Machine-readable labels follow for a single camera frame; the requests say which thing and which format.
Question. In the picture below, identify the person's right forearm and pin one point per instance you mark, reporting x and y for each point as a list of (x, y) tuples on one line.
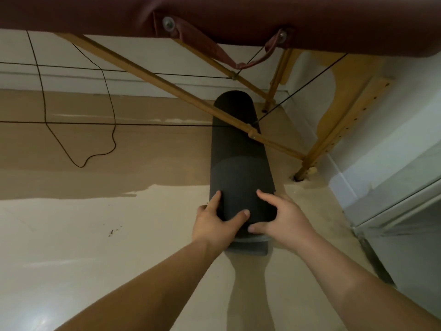
[(351, 289)]

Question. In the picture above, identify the grey yoga mat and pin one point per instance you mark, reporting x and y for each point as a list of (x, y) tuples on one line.
[(237, 162)]

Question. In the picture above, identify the wooden massage table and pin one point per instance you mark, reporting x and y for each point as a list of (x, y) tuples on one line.
[(241, 13)]

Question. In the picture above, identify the person's right hand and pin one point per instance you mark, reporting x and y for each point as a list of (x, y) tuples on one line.
[(289, 224)]

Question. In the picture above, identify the person's left forearm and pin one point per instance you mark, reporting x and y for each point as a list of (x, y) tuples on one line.
[(144, 293)]

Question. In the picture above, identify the person's left hand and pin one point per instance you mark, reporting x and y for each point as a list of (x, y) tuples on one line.
[(213, 227)]

